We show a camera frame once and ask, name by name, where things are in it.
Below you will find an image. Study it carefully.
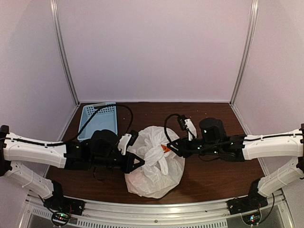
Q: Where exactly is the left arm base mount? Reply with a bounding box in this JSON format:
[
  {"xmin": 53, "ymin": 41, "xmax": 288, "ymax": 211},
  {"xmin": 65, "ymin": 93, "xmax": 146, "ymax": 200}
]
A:
[{"xmin": 44, "ymin": 180, "xmax": 85, "ymax": 216}]

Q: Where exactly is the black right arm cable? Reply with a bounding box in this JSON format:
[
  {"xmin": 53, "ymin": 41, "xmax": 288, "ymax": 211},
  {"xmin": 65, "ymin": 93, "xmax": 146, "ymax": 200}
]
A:
[{"xmin": 163, "ymin": 113, "xmax": 186, "ymax": 145}]

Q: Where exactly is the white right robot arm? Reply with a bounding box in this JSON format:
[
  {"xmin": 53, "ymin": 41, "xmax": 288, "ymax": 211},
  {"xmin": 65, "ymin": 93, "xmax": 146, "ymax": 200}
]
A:
[{"xmin": 165, "ymin": 115, "xmax": 304, "ymax": 210}]

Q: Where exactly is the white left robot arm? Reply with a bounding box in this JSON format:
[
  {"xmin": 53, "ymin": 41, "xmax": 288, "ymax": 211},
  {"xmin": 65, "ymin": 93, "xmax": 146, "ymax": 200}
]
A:
[{"xmin": 0, "ymin": 125, "xmax": 145, "ymax": 211}]

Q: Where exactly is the right circuit board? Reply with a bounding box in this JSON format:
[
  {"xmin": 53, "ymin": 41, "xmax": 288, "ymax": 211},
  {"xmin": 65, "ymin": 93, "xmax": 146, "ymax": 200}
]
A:
[{"xmin": 242, "ymin": 212, "xmax": 261, "ymax": 226}]

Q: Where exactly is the aluminium front rail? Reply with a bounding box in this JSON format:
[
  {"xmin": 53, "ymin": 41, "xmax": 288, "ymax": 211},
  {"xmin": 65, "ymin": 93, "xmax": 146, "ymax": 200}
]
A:
[{"xmin": 17, "ymin": 190, "xmax": 295, "ymax": 228}]

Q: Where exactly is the white plastic bag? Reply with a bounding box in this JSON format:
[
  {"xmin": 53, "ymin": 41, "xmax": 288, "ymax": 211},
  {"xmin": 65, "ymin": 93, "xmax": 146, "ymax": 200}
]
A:
[{"xmin": 125, "ymin": 126, "xmax": 185, "ymax": 199}]

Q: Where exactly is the aluminium corner post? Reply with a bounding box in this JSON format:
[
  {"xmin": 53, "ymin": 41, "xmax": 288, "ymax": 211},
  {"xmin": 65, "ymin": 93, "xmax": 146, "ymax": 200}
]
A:
[
  {"xmin": 50, "ymin": 0, "xmax": 80, "ymax": 106},
  {"xmin": 229, "ymin": 0, "xmax": 259, "ymax": 107}
]

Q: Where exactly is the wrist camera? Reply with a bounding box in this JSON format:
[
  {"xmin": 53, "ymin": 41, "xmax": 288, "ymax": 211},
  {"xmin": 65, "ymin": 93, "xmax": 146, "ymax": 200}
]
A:
[
  {"xmin": 117, "ymin": 130, "xmax": 139, "ymax": 156},
  {"xmin": 178, "ymin": 115, "xmax": 198, "ymax": 141}
]

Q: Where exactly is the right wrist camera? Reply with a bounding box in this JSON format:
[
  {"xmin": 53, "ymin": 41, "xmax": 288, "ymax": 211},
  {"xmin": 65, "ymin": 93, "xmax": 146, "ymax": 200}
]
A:
[{"xmin": 178, "ymin": 115, "xmax": 198, "ymax": 141}]

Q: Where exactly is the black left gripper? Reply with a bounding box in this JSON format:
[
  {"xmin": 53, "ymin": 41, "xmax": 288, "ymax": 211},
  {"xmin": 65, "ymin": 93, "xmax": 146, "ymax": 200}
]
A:
[{"xmin": 91, "ymin": 151, "xmax": 145, "ymax": 173}]

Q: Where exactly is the right aluminium corner post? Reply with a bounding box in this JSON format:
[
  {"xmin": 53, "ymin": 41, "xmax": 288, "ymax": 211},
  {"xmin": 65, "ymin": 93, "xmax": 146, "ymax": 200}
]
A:
[{"xmin": 229, "ymin": 0, "xmax": 259, "ymax": 107}]

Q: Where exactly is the orange fruit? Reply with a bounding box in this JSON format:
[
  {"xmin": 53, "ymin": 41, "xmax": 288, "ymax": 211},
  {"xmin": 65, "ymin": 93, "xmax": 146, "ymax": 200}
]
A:
[{"xmin": 161, "ymin": 145, "xmax": 170, "ymax": 153}]

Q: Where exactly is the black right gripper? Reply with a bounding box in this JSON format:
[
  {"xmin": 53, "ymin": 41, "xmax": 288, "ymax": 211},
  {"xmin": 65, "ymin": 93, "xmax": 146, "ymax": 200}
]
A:
[{"xmin": 167, "ymin": 135, "xmax": 220, "ymax": 159}]

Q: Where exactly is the left aluminium corner post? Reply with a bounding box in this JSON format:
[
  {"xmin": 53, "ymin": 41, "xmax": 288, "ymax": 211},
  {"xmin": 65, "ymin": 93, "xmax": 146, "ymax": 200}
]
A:
[{"xmin": 50, "ymin": 0, "xmax": 80, "ymax": 106}]

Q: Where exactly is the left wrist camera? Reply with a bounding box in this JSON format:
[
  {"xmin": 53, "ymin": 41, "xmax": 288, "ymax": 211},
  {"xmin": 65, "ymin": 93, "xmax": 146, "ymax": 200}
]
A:
[{"xmin": 117, "ymin": 130, "xmax": 139, "ymax": 156}]

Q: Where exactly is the circuit board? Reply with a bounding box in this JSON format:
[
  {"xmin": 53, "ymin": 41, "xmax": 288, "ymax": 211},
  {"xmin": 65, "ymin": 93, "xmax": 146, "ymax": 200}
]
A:
[
  {"xmin": 242, "ymin": 212, "xmax": 261, "ymax": 226},
  {"xmin": 51, "ymin": 211, "xmax": 71, "ymax": 227}
]

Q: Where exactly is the left circuit board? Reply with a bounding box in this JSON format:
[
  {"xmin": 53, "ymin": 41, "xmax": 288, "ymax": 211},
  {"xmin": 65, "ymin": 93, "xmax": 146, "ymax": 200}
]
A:
[{"xmin": 51, "ymin": 211, "xmax": 71, "ymax": 227}]

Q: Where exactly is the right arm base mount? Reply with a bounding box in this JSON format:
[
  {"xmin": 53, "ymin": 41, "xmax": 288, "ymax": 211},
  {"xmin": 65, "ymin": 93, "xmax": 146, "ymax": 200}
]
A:
[{"xmin": 227, "ymin": 179, "xmax": 268, "ymax": 215}]

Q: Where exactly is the light blue plastic basket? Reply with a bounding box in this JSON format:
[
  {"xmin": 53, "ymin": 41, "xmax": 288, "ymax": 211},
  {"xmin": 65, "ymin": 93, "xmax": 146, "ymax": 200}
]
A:
[{"xmin": 77, "ymin": 102, "xmax": 118, "ymax": 142}]

